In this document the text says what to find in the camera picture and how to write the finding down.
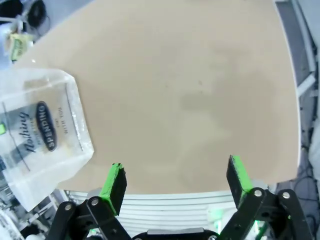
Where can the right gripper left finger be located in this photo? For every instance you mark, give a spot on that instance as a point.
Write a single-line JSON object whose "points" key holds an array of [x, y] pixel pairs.
{"points": [[112, 190]]}

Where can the white metal frame rail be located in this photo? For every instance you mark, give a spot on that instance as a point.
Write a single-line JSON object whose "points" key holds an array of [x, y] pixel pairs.
{"points": [[303, 50]]}

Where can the yellow-green tag object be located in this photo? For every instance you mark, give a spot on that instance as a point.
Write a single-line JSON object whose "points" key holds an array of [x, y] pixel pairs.
{"points": [[20, 46]]}

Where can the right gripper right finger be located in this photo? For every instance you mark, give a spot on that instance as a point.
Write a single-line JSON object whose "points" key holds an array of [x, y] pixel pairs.
{"points": [[240, 180]]}

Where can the white ribbed panel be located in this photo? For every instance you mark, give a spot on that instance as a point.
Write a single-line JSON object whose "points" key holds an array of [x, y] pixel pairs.
{"points": [[162, 207]]}

